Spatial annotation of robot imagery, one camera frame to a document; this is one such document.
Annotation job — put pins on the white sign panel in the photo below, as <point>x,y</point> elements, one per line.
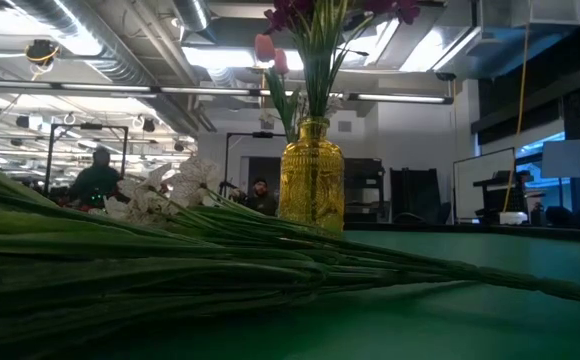
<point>570,159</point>

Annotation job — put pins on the long ceiling light bar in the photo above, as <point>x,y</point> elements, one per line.
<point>195,90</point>

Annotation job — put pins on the black cabinet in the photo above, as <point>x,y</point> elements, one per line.
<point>415,192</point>

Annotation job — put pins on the pink tulip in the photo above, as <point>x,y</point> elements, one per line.
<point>265,47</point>
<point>281,61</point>

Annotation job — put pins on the rectangular silver ceiling duct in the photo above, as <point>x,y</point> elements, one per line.
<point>470,30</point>

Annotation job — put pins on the small white box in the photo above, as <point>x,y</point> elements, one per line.
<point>513,218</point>

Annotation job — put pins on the black coffee machine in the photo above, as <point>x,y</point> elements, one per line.
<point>365,185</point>

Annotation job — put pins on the whiteboard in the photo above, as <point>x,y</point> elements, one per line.
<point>480,180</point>

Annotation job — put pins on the round silver ventilation duct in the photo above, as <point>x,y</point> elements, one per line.
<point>120,65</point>

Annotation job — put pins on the white flower bunch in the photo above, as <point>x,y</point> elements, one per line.
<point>195,180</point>
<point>332,105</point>

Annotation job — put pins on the person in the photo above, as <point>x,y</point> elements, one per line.
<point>95,182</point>
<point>260,197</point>

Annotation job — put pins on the yellow glass vase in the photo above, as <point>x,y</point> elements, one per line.
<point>312,175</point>

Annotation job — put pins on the black aluminium table frame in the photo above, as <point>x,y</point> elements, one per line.
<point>470,231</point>

